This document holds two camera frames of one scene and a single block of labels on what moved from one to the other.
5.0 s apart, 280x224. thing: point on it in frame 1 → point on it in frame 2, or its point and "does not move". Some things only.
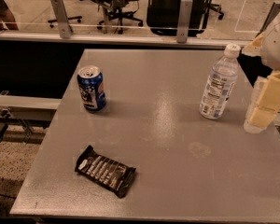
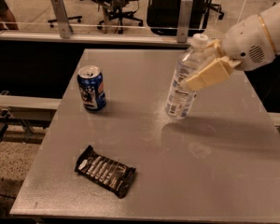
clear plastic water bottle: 221,83 → 181,101
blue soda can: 91,88 does not move
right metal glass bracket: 185,15 does not move
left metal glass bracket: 61,16 does not move
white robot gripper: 277,49 → 246,44
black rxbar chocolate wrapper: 109,172 does not move
